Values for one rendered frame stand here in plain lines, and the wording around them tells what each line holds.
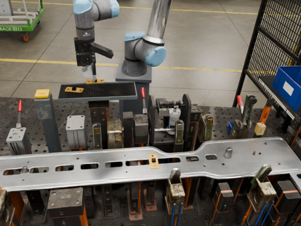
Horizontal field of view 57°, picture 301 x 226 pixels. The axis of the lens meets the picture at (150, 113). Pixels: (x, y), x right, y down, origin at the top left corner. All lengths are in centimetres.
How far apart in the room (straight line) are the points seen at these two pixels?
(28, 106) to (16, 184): 102
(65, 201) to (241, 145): 82
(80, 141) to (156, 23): 67
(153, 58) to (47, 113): 58
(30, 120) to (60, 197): 101
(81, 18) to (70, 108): 101
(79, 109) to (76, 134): 80
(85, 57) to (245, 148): 84
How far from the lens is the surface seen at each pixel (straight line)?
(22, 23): 501
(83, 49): 124
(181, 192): 107
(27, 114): 208
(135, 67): 157
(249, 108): 138
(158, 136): 139
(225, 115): 207
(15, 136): 134
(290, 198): 128
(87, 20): 117
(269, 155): 139
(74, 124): 125
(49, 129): 149
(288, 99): 174
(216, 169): 124
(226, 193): 118
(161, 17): 141
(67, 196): 109
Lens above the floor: 189
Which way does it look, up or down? 37 degrees down
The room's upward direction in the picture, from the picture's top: 3 degrees clockwise
